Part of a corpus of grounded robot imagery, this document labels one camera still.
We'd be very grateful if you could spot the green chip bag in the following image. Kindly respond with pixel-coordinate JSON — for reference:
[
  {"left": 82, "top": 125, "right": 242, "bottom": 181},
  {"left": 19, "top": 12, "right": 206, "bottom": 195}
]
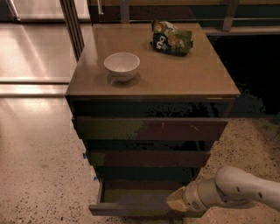
[{"left": 150, "top": 20, "right": 193, "bottom": 56}]

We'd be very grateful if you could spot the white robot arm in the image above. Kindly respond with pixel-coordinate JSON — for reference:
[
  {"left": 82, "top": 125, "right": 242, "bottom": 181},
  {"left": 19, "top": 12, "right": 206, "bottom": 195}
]
[{"left": 166, "top": 166, "right": 280, "bottom": 213}]

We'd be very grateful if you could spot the brown drawer cabinet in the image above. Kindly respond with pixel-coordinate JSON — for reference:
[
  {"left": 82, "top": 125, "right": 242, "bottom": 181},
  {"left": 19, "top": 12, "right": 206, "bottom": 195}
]
[{"left": 65, "top": 22, "right": 242, "bottom": 219}]

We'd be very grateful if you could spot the white ceramic bowl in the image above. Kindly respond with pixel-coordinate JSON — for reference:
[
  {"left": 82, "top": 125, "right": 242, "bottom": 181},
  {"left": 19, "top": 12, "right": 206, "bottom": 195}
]
[{"left": 104, "top": 52, "right": 140, "bottom": 82}]

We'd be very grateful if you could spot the top drawer front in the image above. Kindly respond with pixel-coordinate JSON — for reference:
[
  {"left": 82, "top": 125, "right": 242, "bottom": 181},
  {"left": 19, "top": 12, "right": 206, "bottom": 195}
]
[{"left": 76, "top": 116, "right": 228, "bottom": 141}]

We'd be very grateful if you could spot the metal door frame post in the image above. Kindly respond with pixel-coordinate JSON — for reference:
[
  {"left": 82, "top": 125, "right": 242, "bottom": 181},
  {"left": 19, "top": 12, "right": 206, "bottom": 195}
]
[{"left": 59, "top": 0, "right": 84, "bottom": 61}]

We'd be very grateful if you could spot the drawer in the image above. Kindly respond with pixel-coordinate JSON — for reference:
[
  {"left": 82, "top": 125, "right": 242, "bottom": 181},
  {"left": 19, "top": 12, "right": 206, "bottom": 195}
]
[
  {"left": 76, "top": 116, "right": 228, "bottom": 141},
  {"left": 87, "top": 150, "right": 210, "bottom": 168},
  {"left": 88, "top": 178, "right": 204, "bottom": 220}
]

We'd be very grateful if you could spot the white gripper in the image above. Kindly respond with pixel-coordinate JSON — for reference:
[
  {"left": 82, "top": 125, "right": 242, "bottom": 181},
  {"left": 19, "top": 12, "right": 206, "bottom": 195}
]
[{"left": 166, "top": 178, "right": 249, "bottom": 213}]

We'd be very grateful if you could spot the middle drawer front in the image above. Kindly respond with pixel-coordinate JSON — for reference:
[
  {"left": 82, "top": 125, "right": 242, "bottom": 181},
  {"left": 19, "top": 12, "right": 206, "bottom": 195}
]
[{"left": 87, "top": 150, "right": 210, "bottom": 168}]

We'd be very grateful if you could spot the metal railing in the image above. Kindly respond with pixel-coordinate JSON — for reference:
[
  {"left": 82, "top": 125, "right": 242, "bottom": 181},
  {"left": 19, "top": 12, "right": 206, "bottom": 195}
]
[{"left": 88, "top": 0, "right": 280, "bottom": 32}]

